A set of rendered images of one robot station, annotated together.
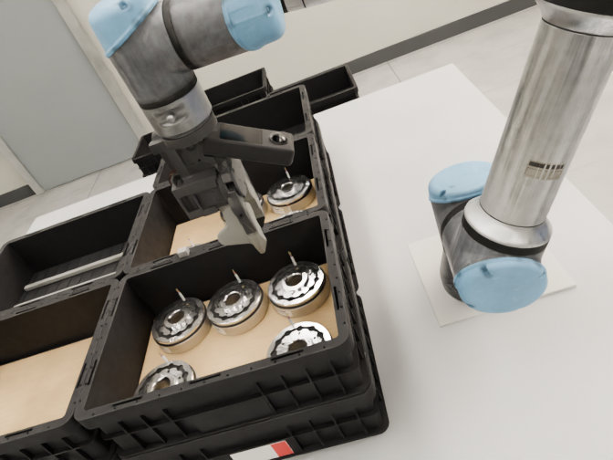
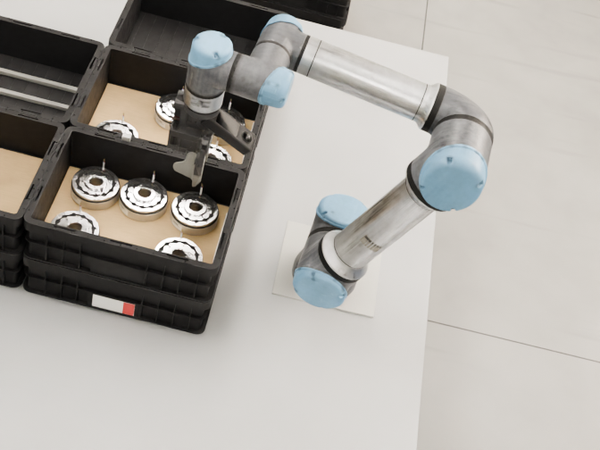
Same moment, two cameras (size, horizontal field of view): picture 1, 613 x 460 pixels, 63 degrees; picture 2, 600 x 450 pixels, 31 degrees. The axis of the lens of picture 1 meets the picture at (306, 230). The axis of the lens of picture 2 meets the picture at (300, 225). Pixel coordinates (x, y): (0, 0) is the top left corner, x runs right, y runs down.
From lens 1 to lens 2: 1.54 m
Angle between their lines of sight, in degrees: 14
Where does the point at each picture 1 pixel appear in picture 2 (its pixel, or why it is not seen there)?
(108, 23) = (204, 58)
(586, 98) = (403, 224)
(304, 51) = not seen: outside the picture
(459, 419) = (247, 351)
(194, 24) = (244, 83)
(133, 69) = (199, 78)
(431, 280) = (287, 259)
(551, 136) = (380, 230)
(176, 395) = (98, 242)
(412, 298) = (265, 263)
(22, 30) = not seen: outside the picture
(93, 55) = not seen: outside the picture
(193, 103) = (215, 103)
